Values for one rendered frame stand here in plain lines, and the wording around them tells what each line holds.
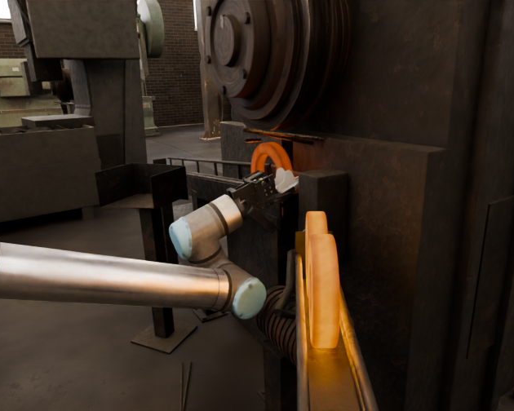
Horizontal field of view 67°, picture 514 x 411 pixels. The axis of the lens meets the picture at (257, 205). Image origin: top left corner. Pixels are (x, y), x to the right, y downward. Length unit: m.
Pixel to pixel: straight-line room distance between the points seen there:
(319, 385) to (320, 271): 0.14
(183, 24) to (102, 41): 8.25
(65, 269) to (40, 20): 2.97
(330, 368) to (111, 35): 3.38
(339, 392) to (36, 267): 0.47
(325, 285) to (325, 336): 0.07
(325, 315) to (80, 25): 3.32
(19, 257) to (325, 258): 0.46
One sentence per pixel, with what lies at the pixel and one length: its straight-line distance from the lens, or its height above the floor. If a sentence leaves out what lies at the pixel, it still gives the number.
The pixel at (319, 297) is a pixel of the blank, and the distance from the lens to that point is 0.50.
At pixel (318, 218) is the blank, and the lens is 0.68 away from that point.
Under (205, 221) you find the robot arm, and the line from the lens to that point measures 0.91.
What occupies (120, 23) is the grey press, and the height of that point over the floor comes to 1.54.
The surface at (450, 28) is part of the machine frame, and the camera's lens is 0.87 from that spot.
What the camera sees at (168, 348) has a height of 0.01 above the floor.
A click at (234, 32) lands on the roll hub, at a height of 1.13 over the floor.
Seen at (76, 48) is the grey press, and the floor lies 1.34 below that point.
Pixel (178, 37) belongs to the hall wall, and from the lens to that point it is 11.71.
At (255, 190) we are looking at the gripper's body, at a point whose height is 0.76.
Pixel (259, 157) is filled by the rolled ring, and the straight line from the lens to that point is 1.18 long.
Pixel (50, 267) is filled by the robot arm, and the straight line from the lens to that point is 0.70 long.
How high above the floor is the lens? 1.00
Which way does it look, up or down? 17 degrees down
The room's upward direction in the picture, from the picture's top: 2 degrees counter-clockwise
